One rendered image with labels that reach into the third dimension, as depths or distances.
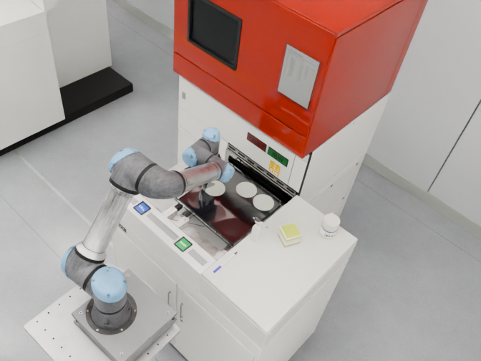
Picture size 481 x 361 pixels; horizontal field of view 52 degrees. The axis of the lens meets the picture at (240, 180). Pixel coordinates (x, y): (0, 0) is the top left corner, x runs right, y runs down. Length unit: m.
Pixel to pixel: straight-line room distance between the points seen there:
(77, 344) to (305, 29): 1.42
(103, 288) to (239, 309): 0.51
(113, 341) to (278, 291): 0.65
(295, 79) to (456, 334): 2.03
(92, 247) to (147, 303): 0.34
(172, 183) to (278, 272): 0.62
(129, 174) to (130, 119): 2.41
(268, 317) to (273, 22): 1.10
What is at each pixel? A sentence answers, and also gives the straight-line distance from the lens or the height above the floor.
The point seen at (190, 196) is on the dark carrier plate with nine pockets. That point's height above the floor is 0.90.
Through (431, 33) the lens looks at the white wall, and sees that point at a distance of 3.37.
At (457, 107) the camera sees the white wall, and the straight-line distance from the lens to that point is 3.47.
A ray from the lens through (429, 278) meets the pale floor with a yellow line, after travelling 3.52.
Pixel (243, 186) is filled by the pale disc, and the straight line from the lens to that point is 2.38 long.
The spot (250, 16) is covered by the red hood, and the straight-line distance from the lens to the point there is 1.98.
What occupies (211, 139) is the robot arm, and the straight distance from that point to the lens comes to 2.07.
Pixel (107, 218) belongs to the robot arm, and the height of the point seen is 1.26.
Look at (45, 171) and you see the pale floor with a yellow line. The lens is 3.75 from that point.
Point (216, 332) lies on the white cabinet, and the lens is 2.24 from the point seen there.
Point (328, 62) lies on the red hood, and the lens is 1.82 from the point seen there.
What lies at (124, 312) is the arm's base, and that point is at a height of 0.95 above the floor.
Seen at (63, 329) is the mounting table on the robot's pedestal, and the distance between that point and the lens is 2.08.
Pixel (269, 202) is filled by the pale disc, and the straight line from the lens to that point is 2.34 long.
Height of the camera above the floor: 2.65
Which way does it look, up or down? 47 degrees down
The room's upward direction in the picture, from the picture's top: 9 degrees clockwise
